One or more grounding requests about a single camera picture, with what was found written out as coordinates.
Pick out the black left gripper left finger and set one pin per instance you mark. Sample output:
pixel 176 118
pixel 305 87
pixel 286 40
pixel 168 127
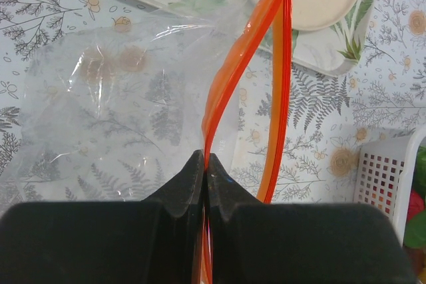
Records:
pixel 155 240

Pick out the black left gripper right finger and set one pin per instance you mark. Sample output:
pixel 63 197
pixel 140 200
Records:
pixel 254 242

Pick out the clear orange-zip bag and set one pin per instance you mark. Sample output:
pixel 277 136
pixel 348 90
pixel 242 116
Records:
pixel 228 75

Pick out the white plastic basket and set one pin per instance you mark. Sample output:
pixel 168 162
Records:
pixel 385 174

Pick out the floral table mat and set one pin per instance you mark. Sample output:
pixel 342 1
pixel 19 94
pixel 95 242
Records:
pixel 113 114

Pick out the green lettuce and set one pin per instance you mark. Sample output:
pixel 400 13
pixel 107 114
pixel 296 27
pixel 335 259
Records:
pixel 415 229

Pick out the red wrinkled fruit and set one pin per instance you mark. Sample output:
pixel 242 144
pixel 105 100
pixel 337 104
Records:
pixel 416 205

